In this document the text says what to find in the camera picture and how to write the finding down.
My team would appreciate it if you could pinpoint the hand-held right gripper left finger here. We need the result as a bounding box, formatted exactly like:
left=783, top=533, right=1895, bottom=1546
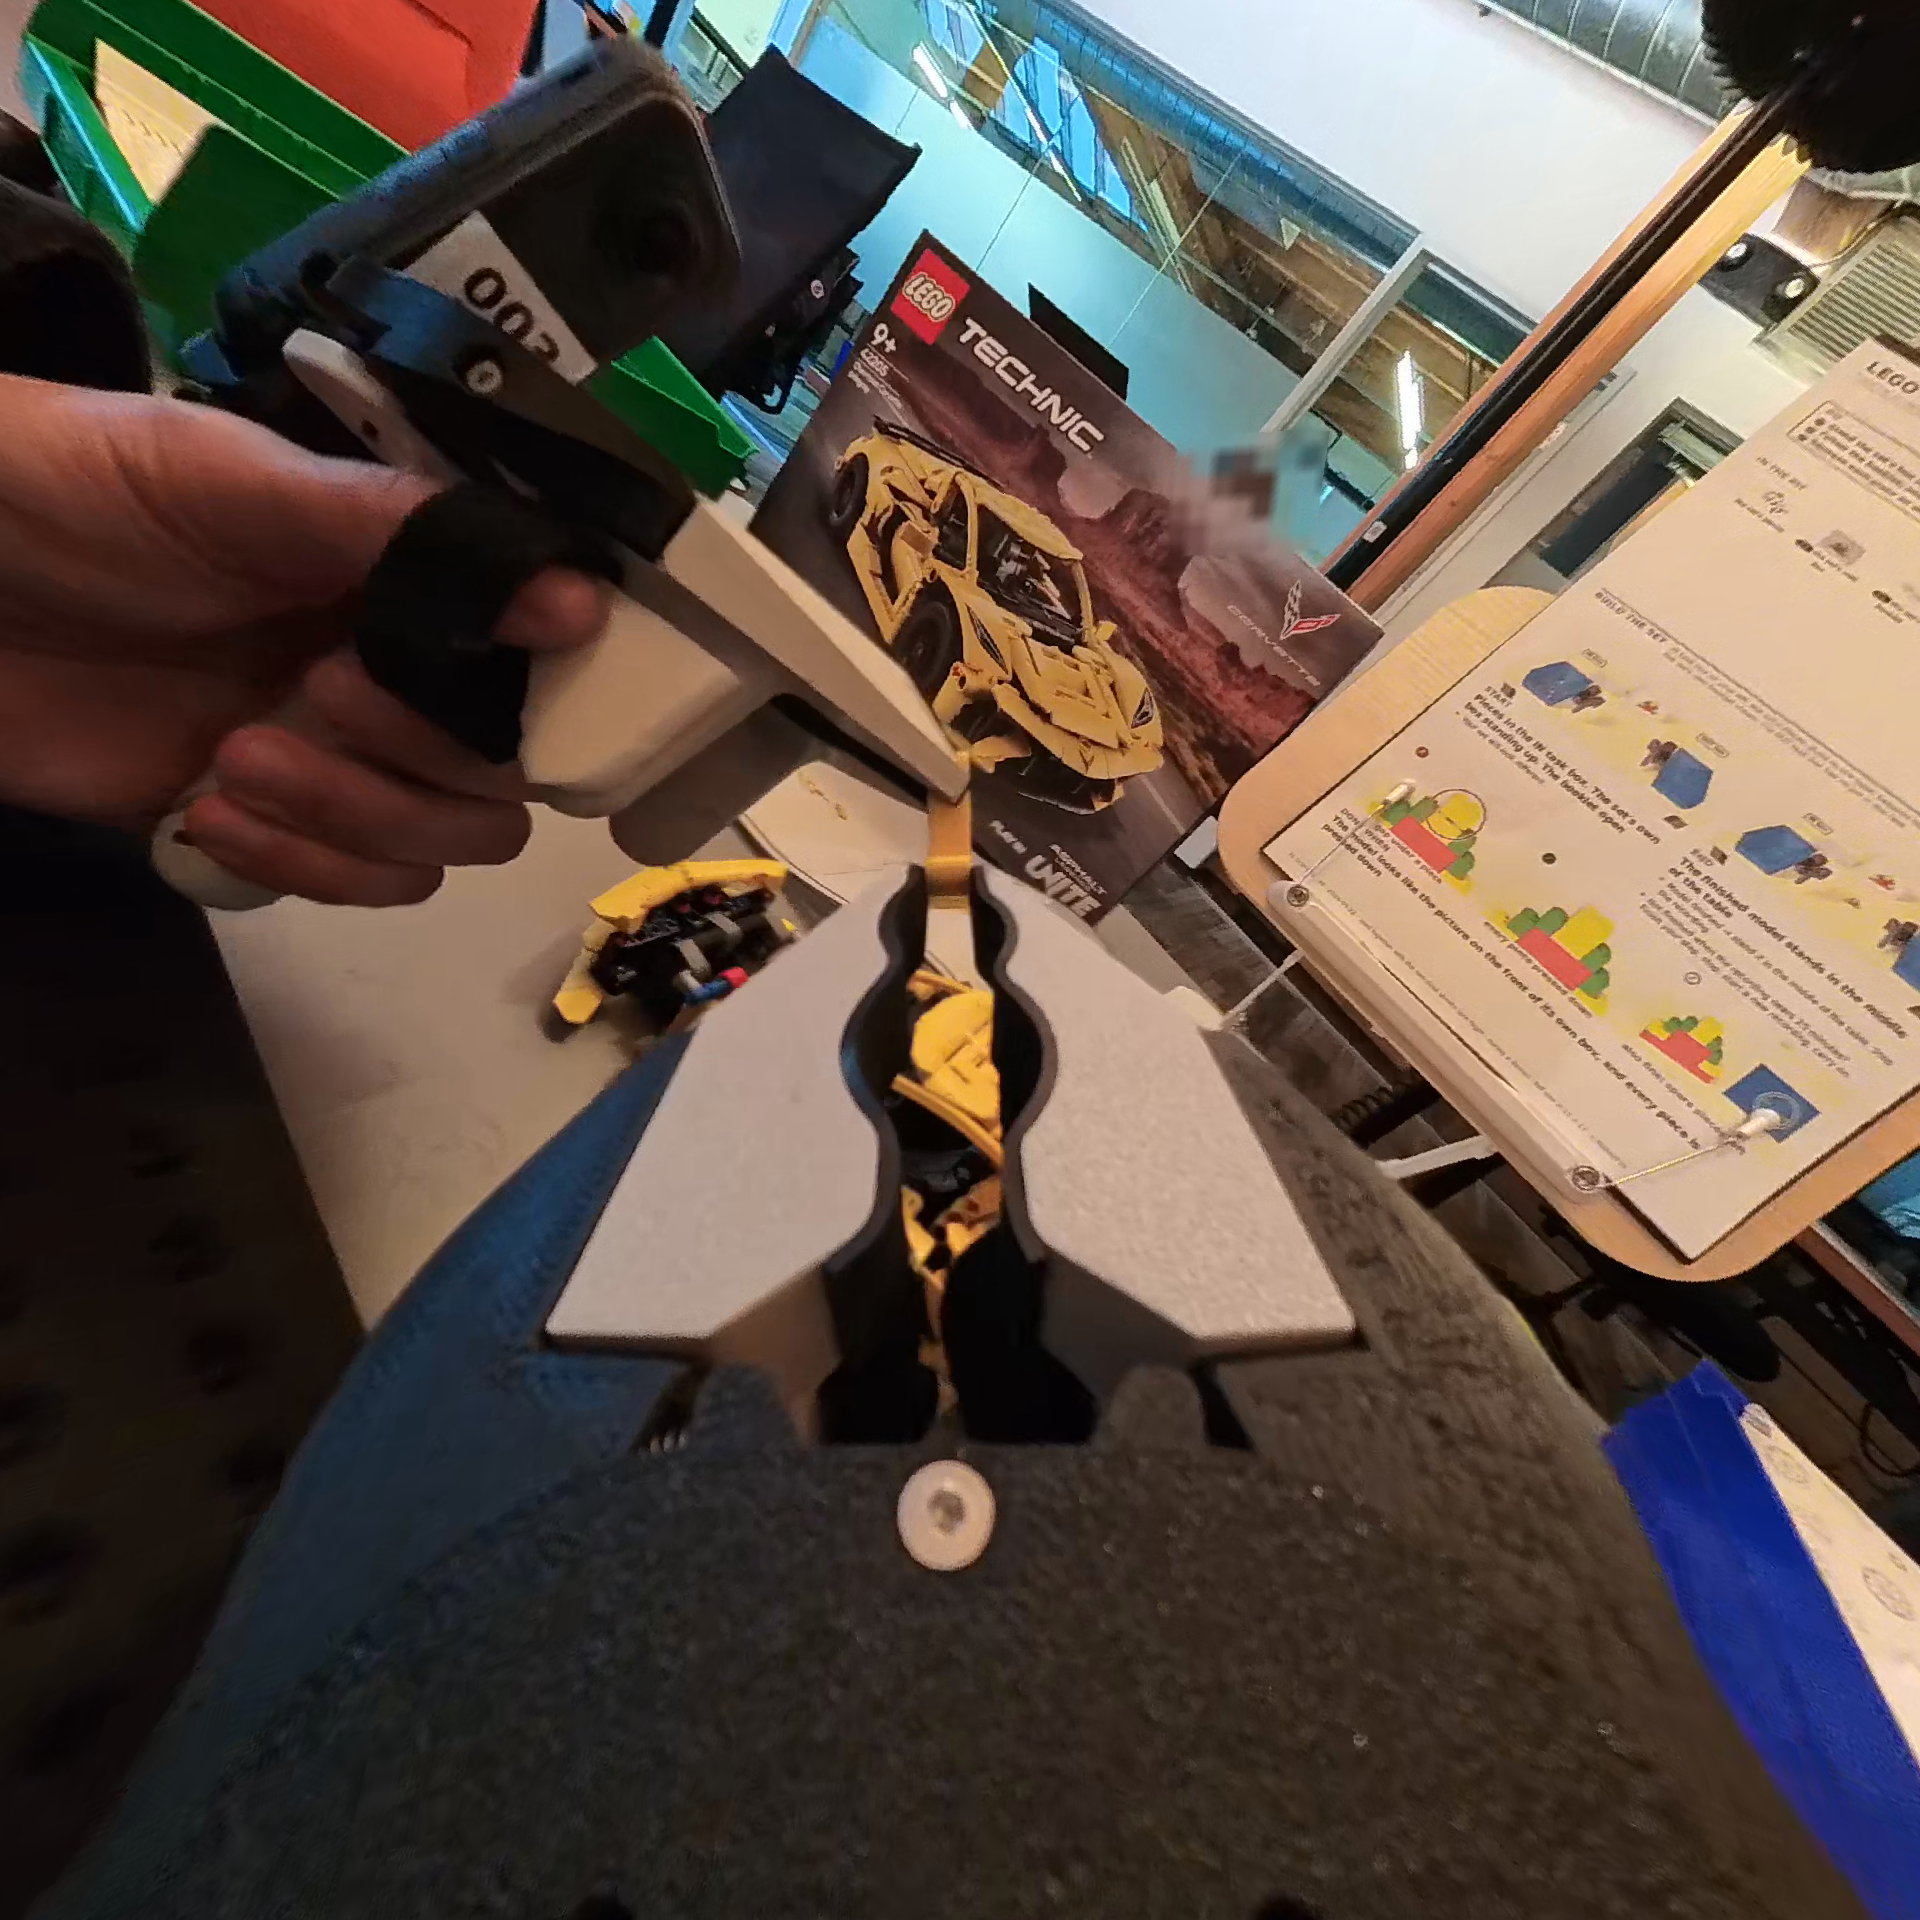
left=547, top=865, right=936, bottom=1450

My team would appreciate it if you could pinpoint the blue plastic bin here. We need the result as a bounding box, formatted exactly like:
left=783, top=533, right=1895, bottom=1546
left=1602, top=1363, right=1920, bottom=1920

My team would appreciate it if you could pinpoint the person's left hand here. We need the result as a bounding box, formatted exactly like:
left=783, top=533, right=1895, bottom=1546
left=0, top=376, right=620, bottom=909

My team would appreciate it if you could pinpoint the yellow toy brick car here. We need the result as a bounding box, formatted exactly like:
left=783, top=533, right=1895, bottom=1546
left=551, top=859, right=1011, bottom=1391

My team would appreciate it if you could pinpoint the red plastic bin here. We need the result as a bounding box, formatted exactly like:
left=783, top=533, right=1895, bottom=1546
left=194, top=0, right=545, bottom=153

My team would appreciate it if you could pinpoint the green plastic storage bin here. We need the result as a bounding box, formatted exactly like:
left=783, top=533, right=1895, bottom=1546
left=17, top=0, right=759, bottom=506

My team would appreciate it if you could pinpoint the white instruction booklet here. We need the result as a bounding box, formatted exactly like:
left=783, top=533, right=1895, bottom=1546
left=739, top=762, right=939, bottom=909

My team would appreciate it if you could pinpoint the wooden board with instruction sheet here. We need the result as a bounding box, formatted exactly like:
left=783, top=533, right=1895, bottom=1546
left=1219, top=336, right=1920, bottom=1285

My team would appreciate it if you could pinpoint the toy car set box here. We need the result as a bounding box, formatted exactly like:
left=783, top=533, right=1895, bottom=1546
left=750, top=231, right=1385, bottom=929

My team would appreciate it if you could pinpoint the dark perforated panel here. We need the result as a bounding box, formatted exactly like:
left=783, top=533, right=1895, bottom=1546
left=0, top=809, right=368, bottom=1920

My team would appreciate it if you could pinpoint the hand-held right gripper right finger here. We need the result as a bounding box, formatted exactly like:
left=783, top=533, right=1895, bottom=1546
left=950, top=866, right=1355, bottom=1450

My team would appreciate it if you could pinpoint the black fuzzy microphone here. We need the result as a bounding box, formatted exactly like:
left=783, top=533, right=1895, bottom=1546
left=1704, top=0, right=1920, bottom=175

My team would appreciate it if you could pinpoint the grey desk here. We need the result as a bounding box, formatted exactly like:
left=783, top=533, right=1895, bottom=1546
left=211, top=780, right=1203, bottom=1337

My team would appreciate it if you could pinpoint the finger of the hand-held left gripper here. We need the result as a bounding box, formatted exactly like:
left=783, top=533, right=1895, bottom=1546
left=662, top=504, right=974, bottom=801

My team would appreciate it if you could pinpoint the person's left forearm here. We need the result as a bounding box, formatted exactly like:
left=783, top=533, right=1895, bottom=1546
left=0, top=120, right=156, bottom=396

